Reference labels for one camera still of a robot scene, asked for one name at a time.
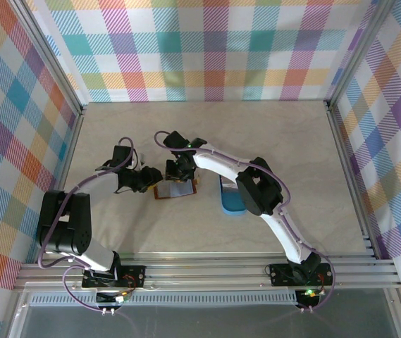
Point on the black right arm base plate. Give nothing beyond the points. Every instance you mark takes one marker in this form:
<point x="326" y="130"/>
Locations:
<point x="281" y="274"/>

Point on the silver credit card stack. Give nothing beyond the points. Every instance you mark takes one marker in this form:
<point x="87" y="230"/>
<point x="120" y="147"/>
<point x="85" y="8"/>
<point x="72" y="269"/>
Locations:
<point x="229" y="186"/>

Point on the small connector board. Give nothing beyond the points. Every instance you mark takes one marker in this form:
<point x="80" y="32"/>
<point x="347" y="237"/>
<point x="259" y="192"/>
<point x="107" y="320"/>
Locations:
<point x="309" y="293"/>
<point x="122" y="298"/>

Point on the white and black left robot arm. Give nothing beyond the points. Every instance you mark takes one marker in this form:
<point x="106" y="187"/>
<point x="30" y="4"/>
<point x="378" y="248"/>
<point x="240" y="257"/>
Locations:
<point x="98" y="257"/>

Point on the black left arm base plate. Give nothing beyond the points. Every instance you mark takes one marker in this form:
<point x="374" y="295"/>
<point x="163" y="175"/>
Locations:
<point x="133" y="276"/>

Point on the aluminium upright post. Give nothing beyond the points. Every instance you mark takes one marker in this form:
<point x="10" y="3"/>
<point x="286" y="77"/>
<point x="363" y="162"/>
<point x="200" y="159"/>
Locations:
<point x="53" y="61"/>
<point x="357" y="53"/>

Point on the aluminium side rail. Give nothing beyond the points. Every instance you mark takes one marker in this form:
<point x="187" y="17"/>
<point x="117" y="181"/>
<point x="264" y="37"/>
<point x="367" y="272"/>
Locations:
<point x="350" y="176"/>
<point x="63" y="158"/>

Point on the aluminium mounting rail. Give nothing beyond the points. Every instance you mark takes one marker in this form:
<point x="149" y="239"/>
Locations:
<point x="203" y="273"/>

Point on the blue plastic card tray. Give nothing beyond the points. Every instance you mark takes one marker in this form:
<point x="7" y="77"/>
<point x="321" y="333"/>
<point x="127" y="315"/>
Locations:
<point x="232" y="207"/>

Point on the brown leather card holder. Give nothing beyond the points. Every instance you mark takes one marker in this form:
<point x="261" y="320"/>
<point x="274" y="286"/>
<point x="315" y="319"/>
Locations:
<point x="182" y="190"/>

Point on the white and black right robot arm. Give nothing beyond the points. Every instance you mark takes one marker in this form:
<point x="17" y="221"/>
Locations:
<point x="281" y="232"/>

